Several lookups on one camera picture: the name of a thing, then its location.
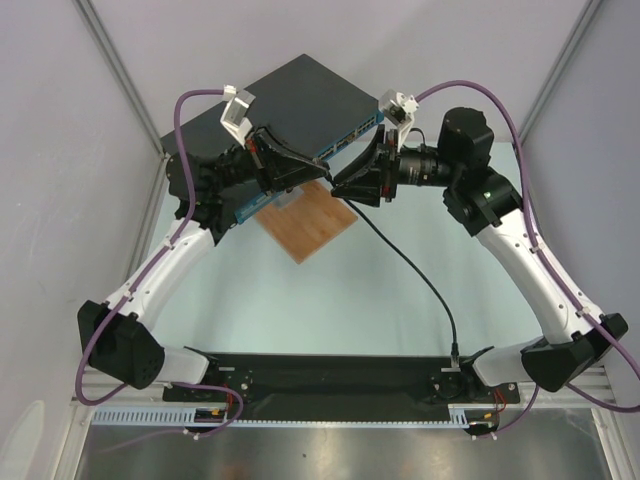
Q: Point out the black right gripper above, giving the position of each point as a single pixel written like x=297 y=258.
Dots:
x=390 y=166

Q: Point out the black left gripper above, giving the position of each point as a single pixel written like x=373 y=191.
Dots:
x=286 y=173

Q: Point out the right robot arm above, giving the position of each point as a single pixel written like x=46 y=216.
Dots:
x=576 y=333

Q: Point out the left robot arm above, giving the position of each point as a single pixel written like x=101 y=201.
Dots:
x=116 y=334

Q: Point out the wooden base board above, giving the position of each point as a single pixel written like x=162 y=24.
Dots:
x=308 y=224

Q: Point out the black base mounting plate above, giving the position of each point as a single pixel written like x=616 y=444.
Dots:
x=354 y=387

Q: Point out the metal switch stand bracket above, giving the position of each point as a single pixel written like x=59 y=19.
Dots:
x=287 y=197

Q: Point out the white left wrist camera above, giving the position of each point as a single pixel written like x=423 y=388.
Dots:
x=234 y=117

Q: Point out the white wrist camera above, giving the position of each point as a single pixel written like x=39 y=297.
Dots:
x=399 y=109
x=234 y=117

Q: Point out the dark grey network switch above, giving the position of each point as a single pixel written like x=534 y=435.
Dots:
x=310 y=108

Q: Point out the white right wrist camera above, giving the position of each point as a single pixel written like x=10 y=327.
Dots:
x=399 y=109

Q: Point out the aluminium frame post left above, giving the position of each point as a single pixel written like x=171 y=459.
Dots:
x=109 y=52

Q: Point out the aluminium frame post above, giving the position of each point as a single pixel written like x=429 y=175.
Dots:
x=109 y=52
x=581 y=27

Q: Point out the aluminium frame post right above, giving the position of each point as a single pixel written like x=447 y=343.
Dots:
x=581 y=27

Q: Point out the white cable duct rail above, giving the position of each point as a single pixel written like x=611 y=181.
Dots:
x=209 y=417

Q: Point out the aluminium front rail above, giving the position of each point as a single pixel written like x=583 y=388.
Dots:
x=594 y=382

